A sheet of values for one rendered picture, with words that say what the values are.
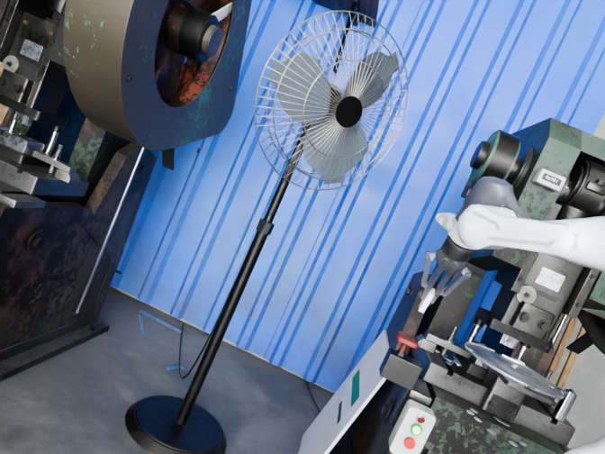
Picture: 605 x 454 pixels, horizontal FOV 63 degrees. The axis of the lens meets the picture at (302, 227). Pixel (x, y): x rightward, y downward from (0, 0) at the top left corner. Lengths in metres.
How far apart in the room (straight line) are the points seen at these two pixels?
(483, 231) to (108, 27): 1.04
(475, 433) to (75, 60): 1.49
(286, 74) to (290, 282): 1.48
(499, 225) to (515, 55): 1.92
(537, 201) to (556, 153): 0.14
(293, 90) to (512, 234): 0.82
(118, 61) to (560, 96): 2.23
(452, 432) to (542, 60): 2.01
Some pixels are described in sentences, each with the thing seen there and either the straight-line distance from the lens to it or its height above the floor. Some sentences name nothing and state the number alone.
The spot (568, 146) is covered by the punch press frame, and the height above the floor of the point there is 1.43.
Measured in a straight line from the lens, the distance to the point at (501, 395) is 1.59.
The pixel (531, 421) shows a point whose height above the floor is 0.67.
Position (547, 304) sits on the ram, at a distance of 1.66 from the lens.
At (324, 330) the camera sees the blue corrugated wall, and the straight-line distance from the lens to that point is 2.82.
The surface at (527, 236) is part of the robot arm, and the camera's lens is 1.08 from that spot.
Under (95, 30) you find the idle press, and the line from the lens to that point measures 1.48.
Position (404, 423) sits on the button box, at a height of 0.58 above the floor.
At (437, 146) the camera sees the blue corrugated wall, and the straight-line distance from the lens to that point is 2.78.
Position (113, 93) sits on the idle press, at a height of 1.05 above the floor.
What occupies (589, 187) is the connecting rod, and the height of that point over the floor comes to 1.35.
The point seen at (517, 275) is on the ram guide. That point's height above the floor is 1.04.
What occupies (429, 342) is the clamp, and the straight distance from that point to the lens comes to 1.66.
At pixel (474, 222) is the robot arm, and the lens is 1.13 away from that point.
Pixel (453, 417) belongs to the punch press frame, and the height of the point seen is 0.61.
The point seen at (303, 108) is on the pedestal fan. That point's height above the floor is 1.24.
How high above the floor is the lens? 1.05
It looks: 5 degrees down
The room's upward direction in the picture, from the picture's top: 24 degrees clockwise
